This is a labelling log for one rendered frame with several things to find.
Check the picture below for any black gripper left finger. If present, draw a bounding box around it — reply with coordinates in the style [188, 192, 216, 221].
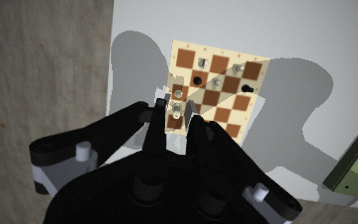
[29, 93, 171, 201]

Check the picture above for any white pawn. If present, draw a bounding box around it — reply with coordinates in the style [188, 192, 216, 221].
[212, 78, 221, 86]
[175, 90, 182, 98]
[232, 64, 245, 73]

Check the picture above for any black pawn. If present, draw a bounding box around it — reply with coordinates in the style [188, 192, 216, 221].
[193, 77, 202, 85]
[241, 85, 254, 93]

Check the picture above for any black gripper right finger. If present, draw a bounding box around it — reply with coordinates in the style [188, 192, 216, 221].
[184, 100, 302, 224]

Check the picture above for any wooden chessboard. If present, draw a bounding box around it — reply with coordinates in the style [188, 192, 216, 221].
[165, 40, 271, 143]

